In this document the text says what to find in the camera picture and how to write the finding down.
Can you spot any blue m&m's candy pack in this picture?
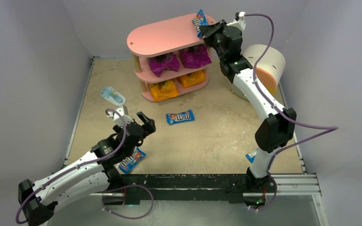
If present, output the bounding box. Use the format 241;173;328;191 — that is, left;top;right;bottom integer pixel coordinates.
118;148;146;174
166;109;195;125
191;9;209;38

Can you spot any purple grape candy bag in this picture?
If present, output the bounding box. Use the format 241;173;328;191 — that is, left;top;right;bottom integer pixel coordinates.
148;52;181;77
180;44;212;69

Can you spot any orange gummy candy bag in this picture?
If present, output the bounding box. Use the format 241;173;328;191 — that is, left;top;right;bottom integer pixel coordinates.
148;79;180;102
178;70;206;89

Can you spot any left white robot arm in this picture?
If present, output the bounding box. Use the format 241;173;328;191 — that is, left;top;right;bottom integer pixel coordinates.
15;108;156;226

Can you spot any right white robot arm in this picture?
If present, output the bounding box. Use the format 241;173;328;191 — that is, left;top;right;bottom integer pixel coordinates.
199;20;296;186

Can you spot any pink three-tier shelf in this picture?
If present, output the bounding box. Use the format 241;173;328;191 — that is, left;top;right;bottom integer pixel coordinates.
127;13;209;102

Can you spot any light blue blister package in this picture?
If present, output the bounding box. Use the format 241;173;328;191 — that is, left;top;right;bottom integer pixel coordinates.
100;87;126;106

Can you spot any white round drawer cabinet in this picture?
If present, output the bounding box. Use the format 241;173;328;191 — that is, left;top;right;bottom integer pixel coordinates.
242;44;286;97

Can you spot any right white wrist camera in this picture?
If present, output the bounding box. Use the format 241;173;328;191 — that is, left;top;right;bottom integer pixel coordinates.
227;11;246;31

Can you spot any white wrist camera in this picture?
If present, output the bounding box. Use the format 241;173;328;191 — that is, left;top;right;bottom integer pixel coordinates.
105;105;132;124
227;11;246;31

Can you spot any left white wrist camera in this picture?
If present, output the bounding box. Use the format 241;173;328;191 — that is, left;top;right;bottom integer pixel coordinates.
105;105;132;124

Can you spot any black metal base rail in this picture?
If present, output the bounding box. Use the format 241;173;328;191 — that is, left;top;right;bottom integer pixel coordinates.
45;173;322;207

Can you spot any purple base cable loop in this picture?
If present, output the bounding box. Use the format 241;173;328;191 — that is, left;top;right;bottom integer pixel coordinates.
101;185;155;220

